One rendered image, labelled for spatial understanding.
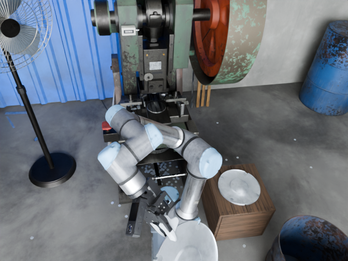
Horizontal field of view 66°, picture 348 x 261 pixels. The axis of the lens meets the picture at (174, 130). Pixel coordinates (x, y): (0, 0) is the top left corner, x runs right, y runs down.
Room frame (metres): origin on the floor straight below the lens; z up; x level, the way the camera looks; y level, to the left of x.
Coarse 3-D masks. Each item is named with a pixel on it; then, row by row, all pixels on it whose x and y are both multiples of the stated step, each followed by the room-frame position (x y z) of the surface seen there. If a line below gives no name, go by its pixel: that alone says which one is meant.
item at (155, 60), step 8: (144, 40) 1.59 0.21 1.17; (160, 40) 1.57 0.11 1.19; (144, 48) 1.48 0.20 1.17; (152, 48) 1.49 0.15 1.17; (160, 48) 1.49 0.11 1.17; (144, 56) 1.46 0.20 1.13; (152, 56) 1.47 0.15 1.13; (160, 56) 1.48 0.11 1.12; (144, 64) 1.46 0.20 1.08; (152, 64) 1.47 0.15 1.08; (160, 64) 1.48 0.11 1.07; (144, 72) 1.46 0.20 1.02; (152, 72) 1.47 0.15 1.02; (160, 72) 1.48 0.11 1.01; (144, 80) 1.46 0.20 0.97; (152, 80) 1.45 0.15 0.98; (160, 80) 1.46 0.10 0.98; (144, 88) 1.46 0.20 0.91; (152, 88) 1.43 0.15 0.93; (160, 88) 1.44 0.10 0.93
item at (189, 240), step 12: (180, 228) 0.44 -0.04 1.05; (192, 228) 0.46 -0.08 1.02; (204, 228) 0.48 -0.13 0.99; (168, 240) 0.40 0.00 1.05; (180, 240) 0.41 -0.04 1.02; (192, 240) 0.43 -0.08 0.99; (204, 240) 0.45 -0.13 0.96; (168, 252) 0.37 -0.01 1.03; (180, 252) 0.38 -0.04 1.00; (192, 252) 0.40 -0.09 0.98; (204, 252) 0.42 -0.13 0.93; (216, 252) 0.44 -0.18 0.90
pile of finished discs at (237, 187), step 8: (224, 176) 1.22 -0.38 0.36; (232, 176) 1.23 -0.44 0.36; (240, 176) 1.23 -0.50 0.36; (248, 176) 1.24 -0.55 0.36; (224, 184) 1.15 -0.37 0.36; (232, 184) 1.15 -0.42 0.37; (240, 184) 1.15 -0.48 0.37; (248, 184) 1.16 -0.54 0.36; (256, 184) 1.17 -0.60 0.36; (224, 192) 1.09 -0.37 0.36; (232, 192) 1.09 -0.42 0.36; (240, 192) 1.09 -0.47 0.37; (248, 192) 1.10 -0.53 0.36; (256, 192) 1.10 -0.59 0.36; (232, 200) 1.03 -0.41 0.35; (240, 200) 1.03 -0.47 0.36; (248, 200) 1.03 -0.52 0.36
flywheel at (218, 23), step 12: (204, 0) 1.85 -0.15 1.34; (216, 0) 1.63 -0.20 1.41; (228, 0) 1.48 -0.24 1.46; (216, 12) 1.57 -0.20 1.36; (228, 12) 1.37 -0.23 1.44; (204, 24) 1.80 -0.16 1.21; (216, 24) 1.57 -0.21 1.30; (204, 36) 1.77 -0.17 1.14; (216, 36) 1.56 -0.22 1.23; (204, 48) 1.74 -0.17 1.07; (216, 48) 1.53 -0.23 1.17; (204, 60) 1.64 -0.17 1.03; (216, 60) 1.50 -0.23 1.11; (204, 72) 1.58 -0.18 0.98; (216, 72) 1.39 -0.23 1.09
